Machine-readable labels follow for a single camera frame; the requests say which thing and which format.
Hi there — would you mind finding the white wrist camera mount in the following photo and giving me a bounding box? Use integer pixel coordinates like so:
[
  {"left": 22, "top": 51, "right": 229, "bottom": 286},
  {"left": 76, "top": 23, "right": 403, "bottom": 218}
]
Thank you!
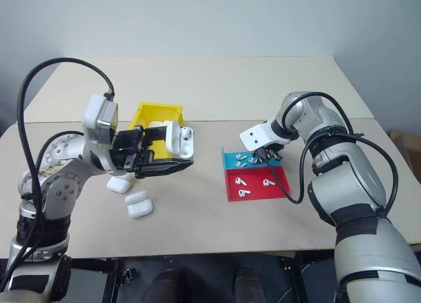
[
  {"left": 239, "top": 120, "right": 281, "bottom": 152},
  {"left": 82, "top": 93, "right": 120, "bottom": 150}
]

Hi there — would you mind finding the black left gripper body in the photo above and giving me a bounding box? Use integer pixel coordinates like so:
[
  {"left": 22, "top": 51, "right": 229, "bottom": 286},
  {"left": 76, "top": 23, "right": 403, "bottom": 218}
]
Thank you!
[{"left": 109, "top": 125, "right": 156, "bottom": 179}]

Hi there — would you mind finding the brown cardboard box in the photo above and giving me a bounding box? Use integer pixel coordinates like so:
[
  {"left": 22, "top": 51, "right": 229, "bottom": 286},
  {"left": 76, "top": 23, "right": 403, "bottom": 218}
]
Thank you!
[{"left": 389, "top": 128, "right": 421, "bottom": 168}]

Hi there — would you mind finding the blue plastic tray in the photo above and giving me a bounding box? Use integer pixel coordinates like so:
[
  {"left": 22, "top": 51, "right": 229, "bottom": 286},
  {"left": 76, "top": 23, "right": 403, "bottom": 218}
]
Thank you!
[{"left": 220, "top": 146, "right": 284, "bottom": 171}]

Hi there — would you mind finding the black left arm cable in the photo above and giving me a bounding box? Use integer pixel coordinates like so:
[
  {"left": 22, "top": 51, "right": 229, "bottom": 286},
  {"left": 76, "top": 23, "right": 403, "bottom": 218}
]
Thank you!
[{"left": 5, "top": 57, "right": 116, "bottom": 279}]

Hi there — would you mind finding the red plastic tray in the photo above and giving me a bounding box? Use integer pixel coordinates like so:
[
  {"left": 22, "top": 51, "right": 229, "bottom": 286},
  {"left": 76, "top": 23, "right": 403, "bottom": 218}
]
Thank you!
[{"left": 224, "top": 166, "right": 292, "bottom": 203}]

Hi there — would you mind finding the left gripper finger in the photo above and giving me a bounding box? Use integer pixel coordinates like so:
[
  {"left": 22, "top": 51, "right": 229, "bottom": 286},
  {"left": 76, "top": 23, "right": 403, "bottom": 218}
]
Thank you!
[
  {"left": 143, "top": 125, "right": 172, "bottom": 143},
  {"left": 134, "top": 158, "right": 195, "bottom": 180}
]

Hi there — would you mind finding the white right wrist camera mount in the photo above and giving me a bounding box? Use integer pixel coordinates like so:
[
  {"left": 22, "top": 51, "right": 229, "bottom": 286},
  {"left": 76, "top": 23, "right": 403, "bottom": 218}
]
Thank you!
[{"left": 239, "top": 120, "right": 281, "bottom": 152}]

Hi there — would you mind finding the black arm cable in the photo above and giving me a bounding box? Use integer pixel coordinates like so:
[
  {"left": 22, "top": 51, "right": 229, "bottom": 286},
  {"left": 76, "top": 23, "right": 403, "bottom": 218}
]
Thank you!
[
  {"left": 255, "top": 91, "right": 399, "bottom": 214},
  {"left": 5, "top": 57, "right": 116, "bottom": 279}
]

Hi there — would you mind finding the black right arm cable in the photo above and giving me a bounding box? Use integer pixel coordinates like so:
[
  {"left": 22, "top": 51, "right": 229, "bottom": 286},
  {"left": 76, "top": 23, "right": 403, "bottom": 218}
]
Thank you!
[{"left": 255, "top": 91, "right": 399, "bottom": 214}]

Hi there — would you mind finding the black frame under table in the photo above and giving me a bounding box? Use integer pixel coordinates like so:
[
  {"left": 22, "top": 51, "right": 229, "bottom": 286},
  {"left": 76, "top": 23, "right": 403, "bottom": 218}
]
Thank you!
[{"left": 70, "top": 256, "right": 155, "bottom": 303}]

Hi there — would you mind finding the yellow plastic bin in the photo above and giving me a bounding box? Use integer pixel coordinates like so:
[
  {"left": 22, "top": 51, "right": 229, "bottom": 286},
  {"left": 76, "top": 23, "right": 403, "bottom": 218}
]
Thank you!
[{"left": 130, "top": 101, "right": 187, "bottom": 161}]

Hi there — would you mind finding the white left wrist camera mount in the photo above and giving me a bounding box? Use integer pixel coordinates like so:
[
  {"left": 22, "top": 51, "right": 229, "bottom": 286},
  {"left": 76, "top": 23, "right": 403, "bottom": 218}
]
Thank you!
[{"left": 82, "top": 93, "right": 120, "bottom": 150}]

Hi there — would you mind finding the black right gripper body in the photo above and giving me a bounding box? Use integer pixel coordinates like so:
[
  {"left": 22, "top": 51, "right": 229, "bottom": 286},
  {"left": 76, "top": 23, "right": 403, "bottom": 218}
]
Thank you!
[{"left": 255, "top": 143, "right": 285, "bottom": 156}]

